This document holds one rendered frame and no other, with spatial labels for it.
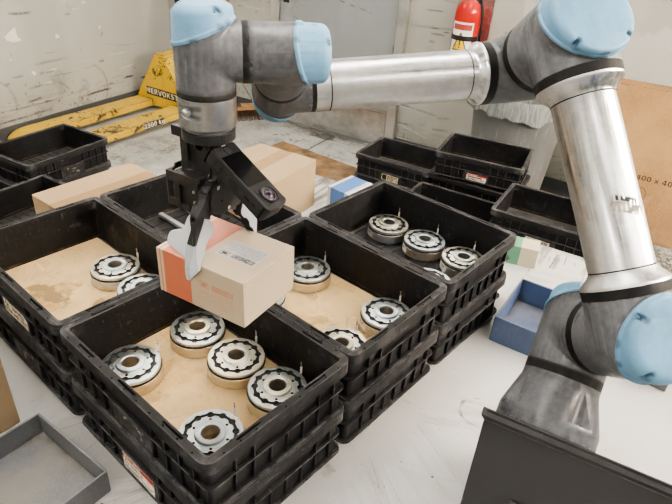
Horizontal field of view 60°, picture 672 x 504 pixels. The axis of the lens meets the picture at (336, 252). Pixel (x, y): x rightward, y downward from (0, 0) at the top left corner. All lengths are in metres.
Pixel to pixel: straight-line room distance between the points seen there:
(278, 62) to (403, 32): 3.36
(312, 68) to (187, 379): 0.60
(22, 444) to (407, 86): 0.91
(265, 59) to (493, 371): 0.88
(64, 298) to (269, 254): 0.59
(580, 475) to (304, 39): 0.66
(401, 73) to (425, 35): 3.18
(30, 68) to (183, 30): 3.88
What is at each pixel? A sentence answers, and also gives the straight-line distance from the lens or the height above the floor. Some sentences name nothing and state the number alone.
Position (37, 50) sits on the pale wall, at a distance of 4.62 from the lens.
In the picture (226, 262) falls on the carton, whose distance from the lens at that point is 0.83.
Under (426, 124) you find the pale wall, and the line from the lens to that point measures 4.19.
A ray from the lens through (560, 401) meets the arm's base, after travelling 0.92.
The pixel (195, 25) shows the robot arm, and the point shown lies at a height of 1.44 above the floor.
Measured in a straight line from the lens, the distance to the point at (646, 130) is 3.67.
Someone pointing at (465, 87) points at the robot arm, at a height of 1.34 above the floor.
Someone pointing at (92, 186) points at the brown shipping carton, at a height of 0.86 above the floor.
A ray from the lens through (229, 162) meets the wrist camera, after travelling 0.78.
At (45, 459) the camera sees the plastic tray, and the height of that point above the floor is 0.70.
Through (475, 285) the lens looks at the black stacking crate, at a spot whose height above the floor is 0.87.
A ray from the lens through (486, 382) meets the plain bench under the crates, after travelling 1.33.
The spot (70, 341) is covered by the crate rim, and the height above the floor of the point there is 0.93.
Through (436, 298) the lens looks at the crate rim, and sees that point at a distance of 1.14.
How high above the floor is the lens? 1.58
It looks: 32 degrees down
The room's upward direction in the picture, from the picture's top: 4 degrees clockwise
